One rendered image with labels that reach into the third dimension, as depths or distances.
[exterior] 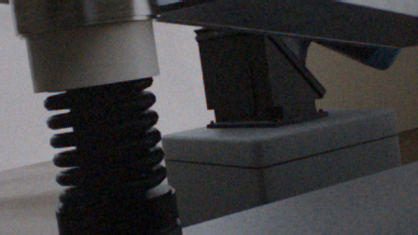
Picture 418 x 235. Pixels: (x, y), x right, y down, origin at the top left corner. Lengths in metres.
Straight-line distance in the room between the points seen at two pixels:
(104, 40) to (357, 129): 1.27
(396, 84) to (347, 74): 0.65
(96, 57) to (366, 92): 6.90
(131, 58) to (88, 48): 0.02
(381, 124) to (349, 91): 5.44
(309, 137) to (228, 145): 0.17
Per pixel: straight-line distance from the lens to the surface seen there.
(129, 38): 0.37
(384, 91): 7.42
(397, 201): 0.71
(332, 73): 6.96
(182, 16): 0.51
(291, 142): 1.49
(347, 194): 0.76
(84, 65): 0.37
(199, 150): 1.61
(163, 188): 0.41
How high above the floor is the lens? 1.02
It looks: 6 degrees down
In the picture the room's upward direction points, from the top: 8 degrees counter-clockwise
